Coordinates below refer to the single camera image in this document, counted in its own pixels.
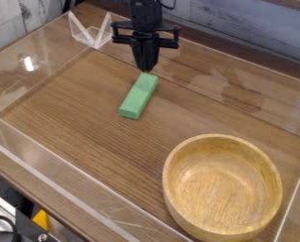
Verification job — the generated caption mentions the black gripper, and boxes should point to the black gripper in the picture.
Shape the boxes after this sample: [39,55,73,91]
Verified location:
[110,0,180,72]

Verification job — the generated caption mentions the green rectangular block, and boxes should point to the green rectangular block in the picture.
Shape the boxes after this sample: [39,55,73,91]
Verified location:
[119,73,158,119]

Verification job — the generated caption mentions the brown wooden bowl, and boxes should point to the brown wooden bowl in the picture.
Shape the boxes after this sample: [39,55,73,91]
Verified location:
[162,134,283,242]

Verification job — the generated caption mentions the yellow black machine base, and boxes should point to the yellow black machine base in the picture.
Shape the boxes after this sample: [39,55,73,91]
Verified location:
[0,189,67,242]

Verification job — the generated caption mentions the clear acrylic corner bracket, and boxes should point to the clear acrylic corner bracket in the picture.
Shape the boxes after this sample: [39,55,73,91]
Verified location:
[67,12,112,50]

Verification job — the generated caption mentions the black cable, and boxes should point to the black cable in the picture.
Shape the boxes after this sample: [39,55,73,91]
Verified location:
[156,0,176,10]

